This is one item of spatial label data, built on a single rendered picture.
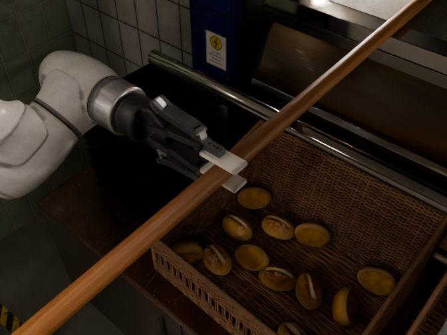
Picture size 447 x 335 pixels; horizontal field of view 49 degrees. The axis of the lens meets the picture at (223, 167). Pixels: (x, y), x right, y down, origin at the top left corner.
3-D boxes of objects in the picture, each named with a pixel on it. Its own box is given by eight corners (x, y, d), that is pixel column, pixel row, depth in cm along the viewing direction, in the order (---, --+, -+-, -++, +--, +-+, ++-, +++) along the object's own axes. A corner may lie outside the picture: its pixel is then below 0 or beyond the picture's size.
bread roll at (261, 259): (260, 276, 127) (270, 277, 131) (268, 251, 127) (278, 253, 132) (229, 262, 133) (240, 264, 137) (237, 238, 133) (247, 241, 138)
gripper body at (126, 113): (144, 82, 83) (185, 104, 79) (149, 121, 89) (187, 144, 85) (110, 103, 79) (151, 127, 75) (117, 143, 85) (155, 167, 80)
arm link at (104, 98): (131, 108, 92) (153, 121, 89) (92, 133, 87) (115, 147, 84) (124, 66, 86) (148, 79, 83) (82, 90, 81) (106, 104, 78)
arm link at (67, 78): (139, 95, 92) (93, 149, 89) (85, 65, 99) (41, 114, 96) (114, 58, 83) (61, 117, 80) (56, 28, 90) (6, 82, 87)
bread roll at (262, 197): (270, 211, 145) (270, 207, 151) (271, 188, 145) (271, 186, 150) (236, 209, 146) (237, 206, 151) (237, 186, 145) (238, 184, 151)
